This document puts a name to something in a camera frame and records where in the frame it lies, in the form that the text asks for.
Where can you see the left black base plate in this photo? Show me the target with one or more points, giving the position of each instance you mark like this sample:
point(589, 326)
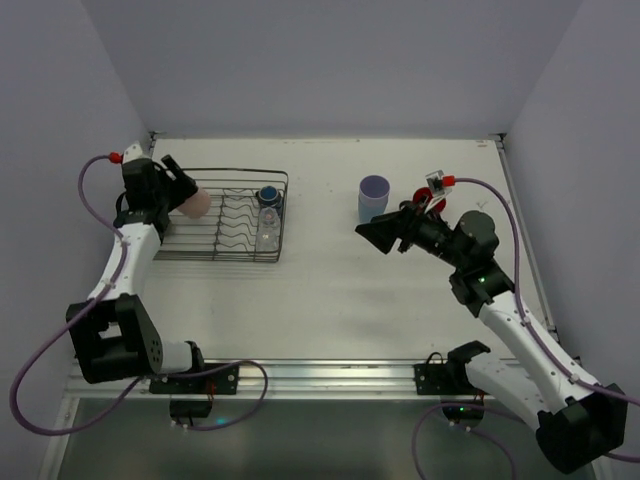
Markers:
point(223, 381)

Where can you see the lavender plastic cup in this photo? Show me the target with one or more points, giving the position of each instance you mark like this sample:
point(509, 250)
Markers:
point(374, 191)

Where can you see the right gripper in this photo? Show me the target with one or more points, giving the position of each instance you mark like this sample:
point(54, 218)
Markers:
point(408, 230)

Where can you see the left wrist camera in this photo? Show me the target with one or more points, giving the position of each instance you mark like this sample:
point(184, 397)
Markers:
point(134, 152)

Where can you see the clear glass near blue cup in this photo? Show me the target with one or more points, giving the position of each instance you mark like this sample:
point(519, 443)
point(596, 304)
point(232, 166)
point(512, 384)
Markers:
point(269, 222)

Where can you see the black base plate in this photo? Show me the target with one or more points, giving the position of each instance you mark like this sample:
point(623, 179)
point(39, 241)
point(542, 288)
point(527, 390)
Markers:
point(431, 376)
point(223, 381)

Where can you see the aluminium mounting rail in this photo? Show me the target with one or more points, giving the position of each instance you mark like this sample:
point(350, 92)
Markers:
point(326, 380)

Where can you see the light blue plastic cup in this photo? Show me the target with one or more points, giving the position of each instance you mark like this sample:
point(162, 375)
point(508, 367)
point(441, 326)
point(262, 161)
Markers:
point(367, 210)

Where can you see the wire dish rack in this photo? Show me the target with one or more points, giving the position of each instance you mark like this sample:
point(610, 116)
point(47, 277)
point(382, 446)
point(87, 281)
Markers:
point(228, 231)

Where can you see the controller box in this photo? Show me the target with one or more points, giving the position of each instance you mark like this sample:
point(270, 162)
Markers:
point(188, 411)
point(466, 413)

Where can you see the pink mug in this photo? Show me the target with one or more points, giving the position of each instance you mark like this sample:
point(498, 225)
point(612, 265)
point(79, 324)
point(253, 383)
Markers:
point(197, 205)

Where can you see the dark blue cup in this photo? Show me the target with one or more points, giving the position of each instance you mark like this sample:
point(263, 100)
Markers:
point(269, 197)

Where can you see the right controller box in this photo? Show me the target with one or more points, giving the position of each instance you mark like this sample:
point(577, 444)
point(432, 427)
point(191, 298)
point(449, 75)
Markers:
point(466, 413)

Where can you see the red mug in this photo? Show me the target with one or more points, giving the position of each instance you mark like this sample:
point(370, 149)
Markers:
point(424, 200)

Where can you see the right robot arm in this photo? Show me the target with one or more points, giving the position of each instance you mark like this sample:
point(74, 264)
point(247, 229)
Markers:
point(574, 417)

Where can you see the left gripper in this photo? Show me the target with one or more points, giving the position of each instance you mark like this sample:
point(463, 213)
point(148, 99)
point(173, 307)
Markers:
point(170, 181)

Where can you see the left controller box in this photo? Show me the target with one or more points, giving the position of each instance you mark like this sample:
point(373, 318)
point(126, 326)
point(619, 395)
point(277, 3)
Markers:
point(188, 411)

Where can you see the clear glass at rack front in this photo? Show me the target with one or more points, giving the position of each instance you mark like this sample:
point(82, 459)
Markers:
point(267, 241)

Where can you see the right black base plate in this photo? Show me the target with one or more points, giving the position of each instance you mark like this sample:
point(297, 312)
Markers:
point(431, 376)

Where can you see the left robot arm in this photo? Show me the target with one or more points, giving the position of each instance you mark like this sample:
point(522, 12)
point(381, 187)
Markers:
point(113, 335)

